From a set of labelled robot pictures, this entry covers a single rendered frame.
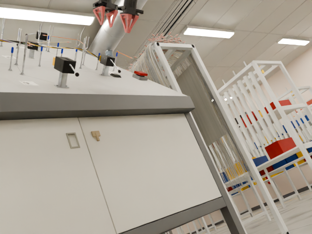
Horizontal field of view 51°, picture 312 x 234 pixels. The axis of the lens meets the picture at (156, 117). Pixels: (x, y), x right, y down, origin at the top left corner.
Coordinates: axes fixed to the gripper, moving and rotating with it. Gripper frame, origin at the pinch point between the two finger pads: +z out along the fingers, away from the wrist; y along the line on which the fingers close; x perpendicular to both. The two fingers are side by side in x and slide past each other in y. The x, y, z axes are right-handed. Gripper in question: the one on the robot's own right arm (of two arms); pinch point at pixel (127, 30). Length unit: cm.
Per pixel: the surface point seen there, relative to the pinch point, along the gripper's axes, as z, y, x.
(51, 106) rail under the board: 29, 40, 24
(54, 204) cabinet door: 53, 43, 40
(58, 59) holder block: 15.1, 33.9, 11.6
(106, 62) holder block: 14.5, 2.4, -10.8
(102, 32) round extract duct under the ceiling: -23, -145, -280
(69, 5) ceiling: -48, -98, -286
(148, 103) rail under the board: 28.0, -1.2, 19.0
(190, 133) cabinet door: 40, -24, 22
